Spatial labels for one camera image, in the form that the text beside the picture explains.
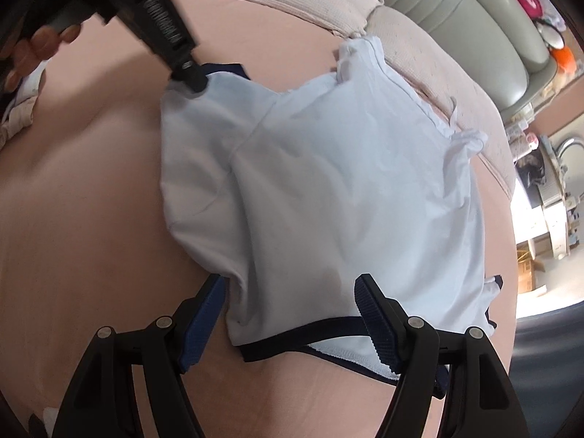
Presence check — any white navy-trimmed jacket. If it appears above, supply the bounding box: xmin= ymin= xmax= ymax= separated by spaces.
xmin=160 ymin=36 xmax=503 ymax=382

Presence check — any person's hand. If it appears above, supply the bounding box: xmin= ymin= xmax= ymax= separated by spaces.
xmin=1 ymin=25 xmax=82 ymax=93

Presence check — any patterned small garment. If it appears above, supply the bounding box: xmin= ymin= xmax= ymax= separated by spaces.
xmin=0 ymin=61 xmax=47 ymax=149

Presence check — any beige textured blanket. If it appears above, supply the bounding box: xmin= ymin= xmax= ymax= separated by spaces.
xmin=154 ymin=0 xmax=517 ymax=197

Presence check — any pink bed sheet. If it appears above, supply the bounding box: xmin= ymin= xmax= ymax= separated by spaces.
xmin=1 ymin=0 xmax=518 ymax=437

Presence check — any white cabinet furniture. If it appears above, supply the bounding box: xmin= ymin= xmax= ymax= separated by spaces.
xmin=511 ymin=117 xmax=583 ymax=260

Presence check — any grey-green padded headboard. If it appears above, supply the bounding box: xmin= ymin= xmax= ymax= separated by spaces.
xmin=384 ymin=0 xmax=557 ymax=120

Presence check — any orange object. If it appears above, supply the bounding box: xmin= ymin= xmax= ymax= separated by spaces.
xmin=549 ymin=46 xmax=578 ymax=79

